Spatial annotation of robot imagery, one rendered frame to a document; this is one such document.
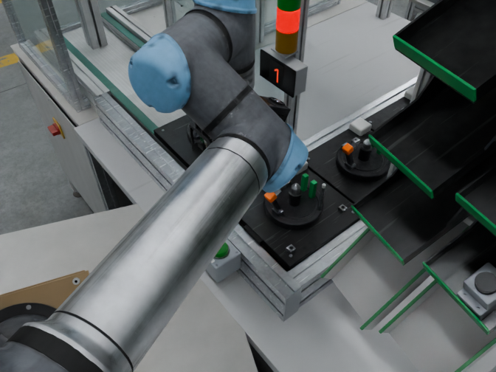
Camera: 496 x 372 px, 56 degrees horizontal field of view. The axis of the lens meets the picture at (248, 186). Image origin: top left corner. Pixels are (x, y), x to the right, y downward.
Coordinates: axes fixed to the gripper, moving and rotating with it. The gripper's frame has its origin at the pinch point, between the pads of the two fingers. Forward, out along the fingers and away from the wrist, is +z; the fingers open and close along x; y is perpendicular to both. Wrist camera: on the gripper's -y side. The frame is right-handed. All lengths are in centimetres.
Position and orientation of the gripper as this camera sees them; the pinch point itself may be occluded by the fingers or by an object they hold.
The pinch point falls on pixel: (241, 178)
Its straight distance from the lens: 81.6
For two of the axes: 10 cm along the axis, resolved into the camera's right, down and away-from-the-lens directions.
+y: -7.8, 4.6, -4.3
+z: 0.0, 6.8, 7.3
